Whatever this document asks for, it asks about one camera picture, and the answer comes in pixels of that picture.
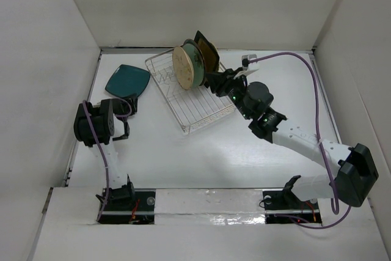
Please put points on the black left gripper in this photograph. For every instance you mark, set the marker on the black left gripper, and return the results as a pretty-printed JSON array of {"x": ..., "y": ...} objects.
[{"x": 131, "y": 102}]

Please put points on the dark teal round plate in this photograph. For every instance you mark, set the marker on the dark teal round plate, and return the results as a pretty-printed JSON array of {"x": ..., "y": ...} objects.
[{"x": 192, "y": 49}]

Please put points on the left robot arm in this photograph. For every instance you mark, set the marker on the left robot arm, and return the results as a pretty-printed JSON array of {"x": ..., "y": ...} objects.
[{"x": 98, "y": 127}]

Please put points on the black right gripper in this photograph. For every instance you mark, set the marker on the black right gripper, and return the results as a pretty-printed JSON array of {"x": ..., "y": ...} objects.
[{"x": 226, "y": 79}]

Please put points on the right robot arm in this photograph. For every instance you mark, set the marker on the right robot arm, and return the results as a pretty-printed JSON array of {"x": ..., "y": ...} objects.
[{"x": 350, "y": 171}]

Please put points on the teal square plate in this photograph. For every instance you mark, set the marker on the teal square plate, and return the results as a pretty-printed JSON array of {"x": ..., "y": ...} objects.
[{"x": 127, "y": 80}]

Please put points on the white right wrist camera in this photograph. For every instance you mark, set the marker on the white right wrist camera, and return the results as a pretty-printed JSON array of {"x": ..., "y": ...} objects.
[{"x": 249, "y": 65}]

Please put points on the black and amber square plate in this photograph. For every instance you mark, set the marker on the black and amber square plate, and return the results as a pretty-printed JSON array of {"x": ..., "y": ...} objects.
[{"x": 211, "y": 64}]

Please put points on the round woven bamboo plate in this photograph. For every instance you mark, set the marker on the round woven bamboo plate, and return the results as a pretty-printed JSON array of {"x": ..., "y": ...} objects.
[{"x": 215, "y": 52}]

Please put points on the beige round leaf plate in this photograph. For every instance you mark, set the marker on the beige round leaf plate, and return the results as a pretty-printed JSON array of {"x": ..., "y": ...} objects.
[{"x": 183, "y": 68}]

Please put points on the light green flower plate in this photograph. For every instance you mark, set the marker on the light green flower plate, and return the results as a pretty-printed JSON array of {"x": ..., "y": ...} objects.
[{"x": 199, "y": 71}]

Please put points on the wire dish rack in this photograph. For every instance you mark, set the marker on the wire dish rack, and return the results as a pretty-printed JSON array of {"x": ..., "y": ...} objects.
[{"x": 194, "y": 108}]

